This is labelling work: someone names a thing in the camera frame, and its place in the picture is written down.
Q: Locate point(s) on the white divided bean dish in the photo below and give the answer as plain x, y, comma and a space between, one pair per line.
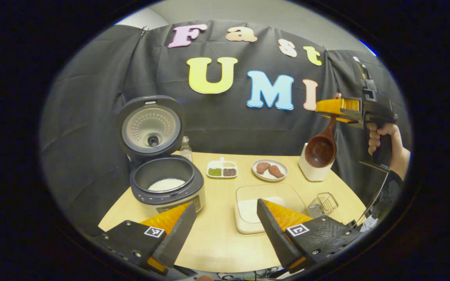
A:
222, 168

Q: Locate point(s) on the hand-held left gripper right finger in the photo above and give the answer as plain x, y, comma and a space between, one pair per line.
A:
275, 238

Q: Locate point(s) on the white rice pile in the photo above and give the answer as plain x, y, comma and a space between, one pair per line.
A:
248, 210
166, 184

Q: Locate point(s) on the grey silver rice cooker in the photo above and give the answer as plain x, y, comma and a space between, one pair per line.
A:
170, 197

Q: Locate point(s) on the small glass bottle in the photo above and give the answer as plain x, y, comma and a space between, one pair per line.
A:
186, 152

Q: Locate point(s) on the white toaster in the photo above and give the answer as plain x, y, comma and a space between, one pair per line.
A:
315, 174

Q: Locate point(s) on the brown meat piece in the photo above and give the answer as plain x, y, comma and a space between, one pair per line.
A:
263, 168
276, 171

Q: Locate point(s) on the black backdrop cloth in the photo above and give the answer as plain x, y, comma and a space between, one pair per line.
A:
92, 117

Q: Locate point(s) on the white round plate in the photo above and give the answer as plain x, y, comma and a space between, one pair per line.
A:
270, 178

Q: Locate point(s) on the brown wooden spoon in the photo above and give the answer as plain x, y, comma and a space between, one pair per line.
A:
320, 150

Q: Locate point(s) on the clear rice tray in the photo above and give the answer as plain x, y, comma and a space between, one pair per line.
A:
244, 224

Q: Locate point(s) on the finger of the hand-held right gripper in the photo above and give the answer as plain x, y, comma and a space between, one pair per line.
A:
334, 107

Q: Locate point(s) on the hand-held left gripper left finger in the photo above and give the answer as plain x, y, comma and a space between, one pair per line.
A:
178, 238

